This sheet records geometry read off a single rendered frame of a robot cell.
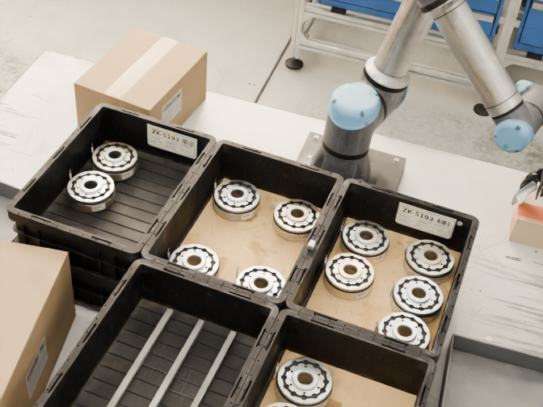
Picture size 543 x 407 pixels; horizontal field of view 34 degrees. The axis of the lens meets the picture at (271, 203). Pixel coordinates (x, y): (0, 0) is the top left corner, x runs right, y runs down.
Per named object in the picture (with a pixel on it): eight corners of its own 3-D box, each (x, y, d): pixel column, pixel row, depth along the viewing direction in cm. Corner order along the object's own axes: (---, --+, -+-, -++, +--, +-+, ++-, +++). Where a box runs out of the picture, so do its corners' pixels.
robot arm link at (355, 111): (313, 142, 211) (322, 95, 202) (338, 117, 220) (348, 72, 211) (356, 162, 207) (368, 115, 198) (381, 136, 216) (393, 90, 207)
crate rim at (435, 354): (344, 184, 193) (346, 176, 191) (478, 225, 186) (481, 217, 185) (281, 314, 165) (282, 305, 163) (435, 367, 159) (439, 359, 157)
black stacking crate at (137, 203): (103, 141, 212) (101, 103, 204) (216, 177, 205) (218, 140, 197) (11, 249, 184) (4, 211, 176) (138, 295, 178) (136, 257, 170)
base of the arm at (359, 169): (317, 147, 226) (323, 116, 220) (374, 162, 224) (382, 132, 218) (303, 182, 215) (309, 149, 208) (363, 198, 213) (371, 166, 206)
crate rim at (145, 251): (219, 145, 199) (219, 137, 197) (344, 184, 193) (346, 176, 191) (137, 264, 171) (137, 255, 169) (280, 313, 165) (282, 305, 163)
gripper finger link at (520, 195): (502, 209, 211) (532, 191, 205) (504, 193, 215) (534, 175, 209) (510, 216, 212) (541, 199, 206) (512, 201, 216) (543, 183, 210)
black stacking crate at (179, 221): (217, 178, 205) (220, 140, 197) (338, 216, 199) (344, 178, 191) (140, 295, 178) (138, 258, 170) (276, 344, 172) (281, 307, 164)
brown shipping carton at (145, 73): (150, 160, 225) (149, 110, 214) (77, 132, 230) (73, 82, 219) (206, 98, 245) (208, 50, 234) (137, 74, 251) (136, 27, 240)
